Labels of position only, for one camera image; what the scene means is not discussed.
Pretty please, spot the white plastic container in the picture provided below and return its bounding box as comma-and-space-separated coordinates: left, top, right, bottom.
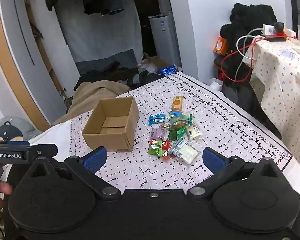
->
209, 78, 224, 90

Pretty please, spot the wooden shelf rail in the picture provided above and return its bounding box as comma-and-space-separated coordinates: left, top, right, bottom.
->
21, 0, 68, 98

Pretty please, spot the red cable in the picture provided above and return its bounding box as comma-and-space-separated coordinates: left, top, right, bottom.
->
220, 34, 298, 83

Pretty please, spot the blue plastic packet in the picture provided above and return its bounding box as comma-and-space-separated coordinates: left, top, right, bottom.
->
157, 64, 178, 76

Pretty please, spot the white cable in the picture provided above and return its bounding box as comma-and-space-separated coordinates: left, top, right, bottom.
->
236, 27, 265, 77

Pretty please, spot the dark clothes pile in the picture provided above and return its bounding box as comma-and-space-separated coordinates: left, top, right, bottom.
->
75, 60, 163, 90

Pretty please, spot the person's left hand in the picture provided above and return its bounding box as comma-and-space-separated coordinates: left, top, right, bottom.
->
0, 181, 12, 221

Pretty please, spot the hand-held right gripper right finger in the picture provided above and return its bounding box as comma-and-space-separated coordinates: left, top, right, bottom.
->
187, 147, 283, 197

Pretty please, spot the grey hanging sheet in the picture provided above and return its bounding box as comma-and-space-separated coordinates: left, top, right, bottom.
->
55, 0, 143, 63

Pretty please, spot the white patterned cloth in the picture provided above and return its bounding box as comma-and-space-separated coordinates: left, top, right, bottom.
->
30, 71, 300, 190

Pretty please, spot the white power strip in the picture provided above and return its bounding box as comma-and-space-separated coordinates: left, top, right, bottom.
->
261, 24, 297, 39

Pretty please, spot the small white snack packet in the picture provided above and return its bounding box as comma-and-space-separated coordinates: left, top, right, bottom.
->
185, 123, 205, 142

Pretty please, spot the purple snack packet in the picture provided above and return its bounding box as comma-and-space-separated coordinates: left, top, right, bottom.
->
150, 127, 167, 140

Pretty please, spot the orange box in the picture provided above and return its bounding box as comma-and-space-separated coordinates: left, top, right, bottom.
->
213, 37, 228, 55

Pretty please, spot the white air purifier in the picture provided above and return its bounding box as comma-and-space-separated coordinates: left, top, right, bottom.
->
149, 11, 182, 67

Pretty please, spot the beige blanket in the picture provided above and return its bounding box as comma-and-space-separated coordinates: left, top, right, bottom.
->
51, 80, 131, 127

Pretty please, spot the floral tablecloth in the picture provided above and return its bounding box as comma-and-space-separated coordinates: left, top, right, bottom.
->
241, 25, 300, 170

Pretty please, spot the blue candy packet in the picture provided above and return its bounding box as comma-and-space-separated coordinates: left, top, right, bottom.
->
148, 114, 166, 126

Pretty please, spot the black fluffy garment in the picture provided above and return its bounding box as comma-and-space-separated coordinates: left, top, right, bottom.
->
214, 3, 278, 90

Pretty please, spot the dark green snack packet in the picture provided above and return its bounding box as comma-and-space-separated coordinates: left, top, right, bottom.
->
168, 127, 187, 142

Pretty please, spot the black cat plush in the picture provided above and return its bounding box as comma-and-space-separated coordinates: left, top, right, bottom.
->
0, 121, 24, 142

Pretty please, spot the orange cracker packet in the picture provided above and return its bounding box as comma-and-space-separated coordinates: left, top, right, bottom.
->
170, 95, 185, 112

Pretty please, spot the large white snack packet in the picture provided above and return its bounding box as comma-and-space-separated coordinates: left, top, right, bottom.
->
170, 139, 199, 165

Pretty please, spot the clear round biscuit packet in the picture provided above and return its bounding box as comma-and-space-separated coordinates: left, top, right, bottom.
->
169, 114, 193, 132

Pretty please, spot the curved wooden frame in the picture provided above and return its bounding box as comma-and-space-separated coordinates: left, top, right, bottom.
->
0, 0, 50, 132

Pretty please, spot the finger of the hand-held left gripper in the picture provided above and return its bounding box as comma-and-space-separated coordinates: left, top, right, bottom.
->
31, 144, 58, 161

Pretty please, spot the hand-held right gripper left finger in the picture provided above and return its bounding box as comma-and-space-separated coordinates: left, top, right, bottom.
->
27, 146, 121, 200

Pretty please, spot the open cardboard carton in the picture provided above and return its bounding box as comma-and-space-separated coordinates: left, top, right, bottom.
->
140, 52, 172, 72

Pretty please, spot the brown cardboard box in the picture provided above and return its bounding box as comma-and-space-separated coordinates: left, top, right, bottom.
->
82, 96, 139, 153

